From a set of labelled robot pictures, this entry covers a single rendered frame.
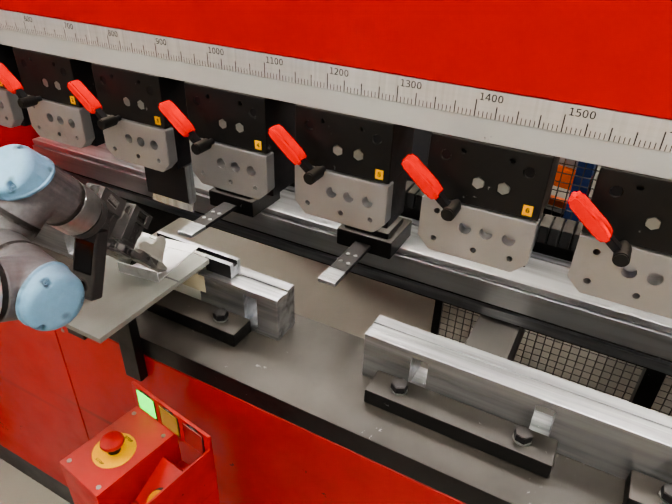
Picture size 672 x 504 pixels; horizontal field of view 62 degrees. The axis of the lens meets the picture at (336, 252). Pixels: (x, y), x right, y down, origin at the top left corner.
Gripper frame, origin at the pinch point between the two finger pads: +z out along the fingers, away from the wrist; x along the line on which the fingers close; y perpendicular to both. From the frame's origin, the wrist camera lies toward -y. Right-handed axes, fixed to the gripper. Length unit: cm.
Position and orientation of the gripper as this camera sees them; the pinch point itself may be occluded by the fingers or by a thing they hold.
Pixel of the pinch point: (145, 267)
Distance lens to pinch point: 107.7
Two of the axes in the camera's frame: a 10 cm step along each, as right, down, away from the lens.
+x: -9.3, -2.2, 2.9
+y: 2.9, -9.2, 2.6
